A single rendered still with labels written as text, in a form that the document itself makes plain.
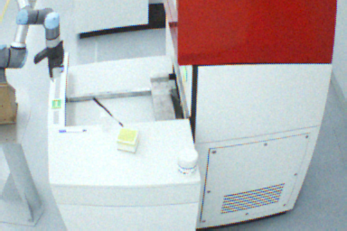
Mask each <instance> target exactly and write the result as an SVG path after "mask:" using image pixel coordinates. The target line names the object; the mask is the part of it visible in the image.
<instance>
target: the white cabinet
mask: <svg viewBox="0 0 347 231"><path fill-rule="evenodd" d="M57 206H58V209H59V211H60V213H61V217H62V219H63V221H64V223H65V225H66V227H67V229H68V231H195V229H196V220H197V215H198V210H199V201H198V202H191V203H176V204H166V205H151V206H145V205H142V206H106V205H105V206H101V205H97V206H96V205H85V204H84V205H81V204H78V205H77V204H67V203H65V204H63V203H57Z"/></svg>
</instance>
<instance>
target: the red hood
mask: <svg viewBox="0 0 347 231"><path fill-rule="evenodd" d="M163 1H164V10H165V13H166V16H167V20H168V23H169V27H170V28H169V30H170V34H171V38H172V42H173V48H174V52H175V57H176V59H177V64H179V67H181V66H193V65H205V64H229V63H235V64H240V63H269V62H271V63H279V62H280V63H287V62H289V63H295V62H298V63H303V62H305V63H311V62H313V63H318V62H320V63H325V62H327V63H332V62H333V46H334V38H335V36H334V35H335V27H336V26H335V25H336V18H337V17H336V15H337V0H163Z"/></svg>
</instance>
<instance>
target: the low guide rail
mask: <svg viewBox="0 0 347 231"><path fill-rule="evenodd" d="M149 95H151V88H135V89H123V90H113V91H102V92H93V93H83V94H74V95H69V100H70V102H78V101H87V100H93V99H92V97H95V98H96V99H107V98H117V97H138V96H149Z"/></svg>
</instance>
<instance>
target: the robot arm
mask: <svg viewBox="0 0 347 231"><path fill-rule="evenodd" d="M15 2H16V6H17V10H18V14H17V17H16V24H17V26H16V31H15V35H14V41H13V42H12V43H11V45H10V48H7V46H6V44H0V82H7V79H6V75H5V69H21V68H22V67H23V66H24V64H25V62H26V60H27V57H28V54H27V52H28V49H27V48H26V46H27V45H26V43H25V41H26V37H27V33H28V29H29V25H36V24H37V25H42V26H43V27H44V29H45V37H46V38H45V40H46V43H45V44H46V48H45V49H44V50H42V51H41V52H38V54H36V55H35V56H34V59H33V62H34V63H35V65H36V64H38V63H39V62H40V61H42V60H43V59H45V58H48V68H49V73H50V78H51V80H52V82H53V83H54V79H56V78H59V77H60V76H61V73H60V72H61V70H62V69H61V68H64V67H63V64H62V63H63V62H64V56H65V54H64V49H63V40H61V37H60V34H61V33H60V29H61V28H60V20H61V19H60V14H59V13H58V12H57V13H56V12H53V10H52V9H51V8H50V7H49V6H47V7H44V8H43V9H42V10H40V9H39V10H37V9H35V10H34V7H35V3H36V0H15Z"/></svg>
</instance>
